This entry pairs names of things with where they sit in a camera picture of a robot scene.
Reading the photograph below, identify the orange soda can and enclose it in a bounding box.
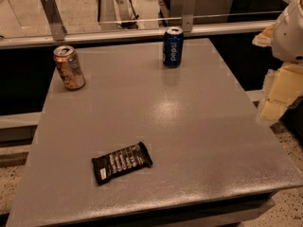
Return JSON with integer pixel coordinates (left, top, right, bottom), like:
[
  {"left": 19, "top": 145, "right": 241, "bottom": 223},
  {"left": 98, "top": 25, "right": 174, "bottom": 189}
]
[{"left": 53, "top": 45, "right": 85, "bottom": 90}]

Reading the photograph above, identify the right metal rail bracket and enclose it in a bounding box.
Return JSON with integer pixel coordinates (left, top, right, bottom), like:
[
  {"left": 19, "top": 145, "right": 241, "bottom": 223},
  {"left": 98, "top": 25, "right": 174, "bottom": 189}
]
[{"left": 182, "top": 0, "right": 196, "bottom": 32}]

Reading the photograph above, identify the black snack bar wrapper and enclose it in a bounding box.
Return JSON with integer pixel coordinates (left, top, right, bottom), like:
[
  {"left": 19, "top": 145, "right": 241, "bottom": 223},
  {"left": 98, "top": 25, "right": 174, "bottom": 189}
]
[{"left": 91, "top": 142, "right": 153, "bottom": 185}]

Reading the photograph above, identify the left metal rail bracket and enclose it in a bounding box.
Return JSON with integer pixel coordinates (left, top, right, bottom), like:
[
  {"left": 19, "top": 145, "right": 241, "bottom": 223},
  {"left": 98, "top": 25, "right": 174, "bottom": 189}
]
[{"left": 40, "top": 0, "right": 67, "bottom": 41}]

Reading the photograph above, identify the blue pepsi can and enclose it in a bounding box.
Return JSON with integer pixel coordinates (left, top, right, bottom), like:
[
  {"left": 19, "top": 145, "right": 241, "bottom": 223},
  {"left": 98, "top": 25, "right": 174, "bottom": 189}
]
[{"left": 163, "top": 26, "right": 184, "bottom": 68}]

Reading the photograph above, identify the metal rail bracket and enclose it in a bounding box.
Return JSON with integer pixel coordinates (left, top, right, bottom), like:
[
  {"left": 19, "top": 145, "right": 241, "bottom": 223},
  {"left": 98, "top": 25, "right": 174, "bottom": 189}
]
[
  {"left": 40, "top": 0, "right": 67, "bottom": 41},
  {"left": 182, "top": 0, "right": 196, "bottom": 32}
]

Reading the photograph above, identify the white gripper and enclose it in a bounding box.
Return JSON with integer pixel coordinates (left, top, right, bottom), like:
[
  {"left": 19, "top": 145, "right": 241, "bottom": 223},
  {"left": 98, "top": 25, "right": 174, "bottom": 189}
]
[{"left": 252, "top": 0, "right": 303, "bottom": 127}]

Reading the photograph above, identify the horizontal metal rail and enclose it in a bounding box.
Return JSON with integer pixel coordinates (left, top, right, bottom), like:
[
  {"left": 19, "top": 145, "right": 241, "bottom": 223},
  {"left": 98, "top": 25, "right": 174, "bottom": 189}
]
[{"left": 0, "top": 20, "right": 275, "bottom": 49}]

